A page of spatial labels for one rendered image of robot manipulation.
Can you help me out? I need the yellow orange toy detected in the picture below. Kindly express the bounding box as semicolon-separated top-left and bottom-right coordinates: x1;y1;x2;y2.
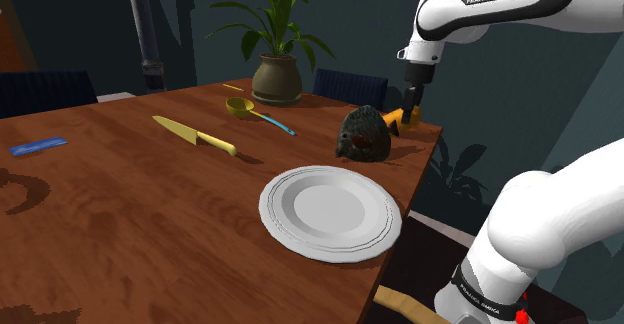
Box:
381;106;423;138

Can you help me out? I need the dark blue chair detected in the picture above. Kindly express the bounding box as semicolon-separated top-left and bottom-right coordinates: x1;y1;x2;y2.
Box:
0;70;99;120
311;67;390;113

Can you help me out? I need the dark fish figure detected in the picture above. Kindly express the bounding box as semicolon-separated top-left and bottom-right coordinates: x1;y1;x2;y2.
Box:
334;104;393;163

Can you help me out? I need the green plant in olive pot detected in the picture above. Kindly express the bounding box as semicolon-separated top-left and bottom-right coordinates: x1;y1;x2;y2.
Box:
204;0;337;108

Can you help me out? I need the white plate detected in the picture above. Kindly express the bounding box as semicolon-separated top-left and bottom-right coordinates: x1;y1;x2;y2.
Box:
258;164;404;265

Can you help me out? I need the tan curved wooden bar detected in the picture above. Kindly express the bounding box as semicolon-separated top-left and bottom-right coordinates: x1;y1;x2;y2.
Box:
372;284;451;324

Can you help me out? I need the yellow knife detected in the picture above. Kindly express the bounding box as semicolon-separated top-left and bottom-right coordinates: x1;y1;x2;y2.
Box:
151;114;239;157

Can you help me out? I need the dark grey lamp pole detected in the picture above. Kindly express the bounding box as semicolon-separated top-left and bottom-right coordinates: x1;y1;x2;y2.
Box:
123;0;168;94

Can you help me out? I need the brown wooden table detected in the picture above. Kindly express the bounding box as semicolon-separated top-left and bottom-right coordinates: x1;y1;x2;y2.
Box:
0;77;444;324

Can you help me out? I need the flat blue card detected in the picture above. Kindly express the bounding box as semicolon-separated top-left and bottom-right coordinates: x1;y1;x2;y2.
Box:
8;136;69;158

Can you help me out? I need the yellow ladle with blue handle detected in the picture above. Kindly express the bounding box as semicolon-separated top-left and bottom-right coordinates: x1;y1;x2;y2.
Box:
225;96;297;137

